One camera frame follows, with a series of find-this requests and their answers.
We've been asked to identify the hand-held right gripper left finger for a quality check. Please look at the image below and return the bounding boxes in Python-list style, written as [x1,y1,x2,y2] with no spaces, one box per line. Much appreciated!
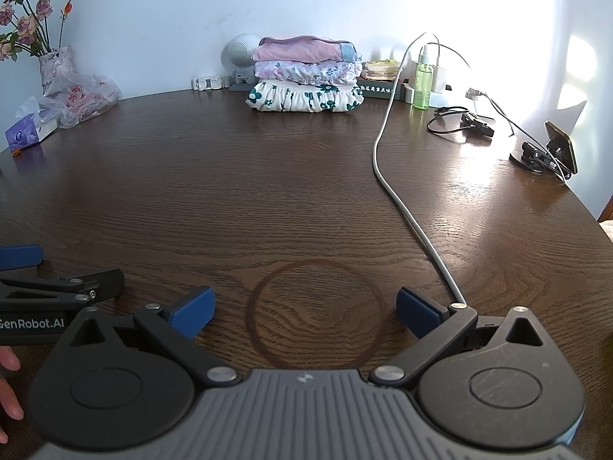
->
[69,286,243,388]

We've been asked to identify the folded white floral garment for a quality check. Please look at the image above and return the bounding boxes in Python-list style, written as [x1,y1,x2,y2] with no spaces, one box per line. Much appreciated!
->
[246,80,365,115]

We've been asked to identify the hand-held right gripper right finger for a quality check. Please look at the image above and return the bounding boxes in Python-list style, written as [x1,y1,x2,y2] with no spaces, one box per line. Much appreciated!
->
[369,286,544,386]

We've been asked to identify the person's left hand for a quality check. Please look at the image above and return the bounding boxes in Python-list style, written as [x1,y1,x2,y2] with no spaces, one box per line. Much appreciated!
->
[0,345,25,444]

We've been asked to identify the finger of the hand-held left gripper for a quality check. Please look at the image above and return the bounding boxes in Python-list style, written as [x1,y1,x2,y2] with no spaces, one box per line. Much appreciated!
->
[0,268,125,304]
[0,245,44,271]

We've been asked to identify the phone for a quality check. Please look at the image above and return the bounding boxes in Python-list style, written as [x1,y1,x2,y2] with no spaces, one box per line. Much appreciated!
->
[544,121,578,174]

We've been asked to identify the folded purple floral garment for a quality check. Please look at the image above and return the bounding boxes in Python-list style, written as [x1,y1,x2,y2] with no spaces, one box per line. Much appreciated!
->
[254,60,362,84]

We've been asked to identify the yellow flat packet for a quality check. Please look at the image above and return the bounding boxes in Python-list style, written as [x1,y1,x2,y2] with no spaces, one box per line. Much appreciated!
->
[361,57,400,82]

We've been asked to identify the purple tissue box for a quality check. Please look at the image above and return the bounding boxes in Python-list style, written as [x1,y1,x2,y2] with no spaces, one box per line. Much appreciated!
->
[5,97,61,150]

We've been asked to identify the thin white cable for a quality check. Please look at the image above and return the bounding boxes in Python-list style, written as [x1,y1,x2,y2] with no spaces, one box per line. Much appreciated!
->
[431,41,566,183]

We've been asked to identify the white charger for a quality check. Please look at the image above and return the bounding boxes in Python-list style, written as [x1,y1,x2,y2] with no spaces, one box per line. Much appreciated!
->
[431,60,448,94]

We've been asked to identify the white round speaker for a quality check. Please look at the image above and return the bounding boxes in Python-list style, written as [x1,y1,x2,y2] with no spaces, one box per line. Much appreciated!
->
[226,33,259,92]

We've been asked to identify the green spray bottle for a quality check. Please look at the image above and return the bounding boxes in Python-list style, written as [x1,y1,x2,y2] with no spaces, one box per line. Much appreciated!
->
[414,45,434,111]

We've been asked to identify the white plastic clips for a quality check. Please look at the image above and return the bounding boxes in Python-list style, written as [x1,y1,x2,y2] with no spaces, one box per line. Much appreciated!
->
[192,74,233,92]

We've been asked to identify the thick white cable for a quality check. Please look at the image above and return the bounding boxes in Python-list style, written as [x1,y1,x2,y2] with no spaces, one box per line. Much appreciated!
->
[374,31,467,307]

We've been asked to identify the clear plastic bag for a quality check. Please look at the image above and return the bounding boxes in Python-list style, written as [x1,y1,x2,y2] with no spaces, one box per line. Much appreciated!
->
[43,71,120,129]

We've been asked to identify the patterned flower vase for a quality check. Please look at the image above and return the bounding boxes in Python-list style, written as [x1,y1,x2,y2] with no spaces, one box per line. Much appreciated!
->
[39,45,75,94]

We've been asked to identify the black cable with plug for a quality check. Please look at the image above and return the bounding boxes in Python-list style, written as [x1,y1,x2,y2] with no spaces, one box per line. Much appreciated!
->
[426,105,495,143]

